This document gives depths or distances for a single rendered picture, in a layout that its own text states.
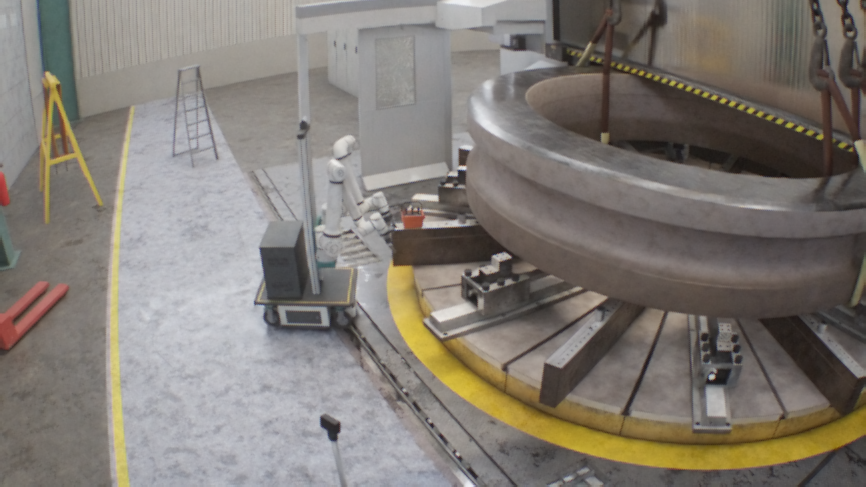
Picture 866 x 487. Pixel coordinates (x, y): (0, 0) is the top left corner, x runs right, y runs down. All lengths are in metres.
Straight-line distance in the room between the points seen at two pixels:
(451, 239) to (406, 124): 3.18
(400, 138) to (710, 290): 5.72
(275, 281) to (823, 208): 4.65
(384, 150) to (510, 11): 2.72
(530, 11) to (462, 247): 3.32
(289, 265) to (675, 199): 3.25
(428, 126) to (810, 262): 6.18
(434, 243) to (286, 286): 1.48
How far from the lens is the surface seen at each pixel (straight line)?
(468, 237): 6.05
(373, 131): 8.73
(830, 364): 4.89
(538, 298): 5.43
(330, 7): 8.07
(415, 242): 6.01
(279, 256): 5.47
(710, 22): 7.23
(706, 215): 4.16
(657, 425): 4.49
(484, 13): 7.61
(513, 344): 4.96
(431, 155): 9.19
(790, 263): 4.69
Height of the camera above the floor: 3.15
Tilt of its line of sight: 23 degrees down
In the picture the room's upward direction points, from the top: 1 degrees counter-clockwise
